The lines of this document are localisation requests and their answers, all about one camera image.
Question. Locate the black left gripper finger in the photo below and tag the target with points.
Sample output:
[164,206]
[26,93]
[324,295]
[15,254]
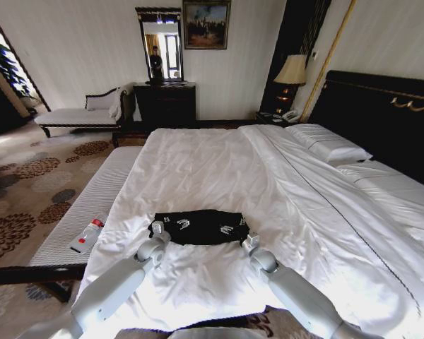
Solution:
[166,219]
[182,223]

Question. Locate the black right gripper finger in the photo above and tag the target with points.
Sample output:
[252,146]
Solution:
[241,221]
[226,230]

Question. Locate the black garment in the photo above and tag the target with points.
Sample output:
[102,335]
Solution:
[201,227]

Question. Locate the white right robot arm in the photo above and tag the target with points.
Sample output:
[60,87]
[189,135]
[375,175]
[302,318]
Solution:
[297,296]

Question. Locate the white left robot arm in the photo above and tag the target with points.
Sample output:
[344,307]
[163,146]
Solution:
[106,293]

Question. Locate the white striped bed bench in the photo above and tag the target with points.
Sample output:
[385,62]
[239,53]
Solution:
[88,197]

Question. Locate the white duvet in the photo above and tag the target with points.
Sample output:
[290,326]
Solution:
[233,169]

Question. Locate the clear bottle with red cap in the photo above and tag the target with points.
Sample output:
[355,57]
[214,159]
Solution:
[93,227]

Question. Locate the white robot front shell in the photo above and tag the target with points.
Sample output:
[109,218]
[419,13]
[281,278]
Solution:
[212,334]

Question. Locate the dark nightstand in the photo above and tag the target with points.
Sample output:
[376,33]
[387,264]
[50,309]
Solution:
[268,118]

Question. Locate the dark wooden dresser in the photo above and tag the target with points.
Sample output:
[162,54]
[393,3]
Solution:
[164,106]

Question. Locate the white striped pillow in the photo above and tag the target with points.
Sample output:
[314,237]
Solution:
[328,144]

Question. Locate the white telephone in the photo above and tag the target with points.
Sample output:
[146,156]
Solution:
[289,114]

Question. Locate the small black object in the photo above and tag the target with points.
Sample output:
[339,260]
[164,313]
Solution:
[362,161]

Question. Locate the white chaise longue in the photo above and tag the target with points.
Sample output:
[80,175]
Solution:
[77,114]

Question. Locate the person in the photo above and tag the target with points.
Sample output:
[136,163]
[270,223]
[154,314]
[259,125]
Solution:
[156,61]

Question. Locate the table lamp with cream shade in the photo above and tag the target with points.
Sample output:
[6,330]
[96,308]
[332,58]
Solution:
[291,70]

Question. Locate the black headboard with gold trim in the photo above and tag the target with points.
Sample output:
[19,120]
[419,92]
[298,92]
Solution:
[385,120]

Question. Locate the gold framed painting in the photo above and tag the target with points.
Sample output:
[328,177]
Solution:
[205,24]

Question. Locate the green potted plant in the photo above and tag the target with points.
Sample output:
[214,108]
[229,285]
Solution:
[1,60]

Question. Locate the gold wall trim strip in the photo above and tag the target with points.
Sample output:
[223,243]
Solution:
[330,53]

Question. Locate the dark framed wall mirror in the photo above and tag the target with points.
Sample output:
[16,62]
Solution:
[160,21]

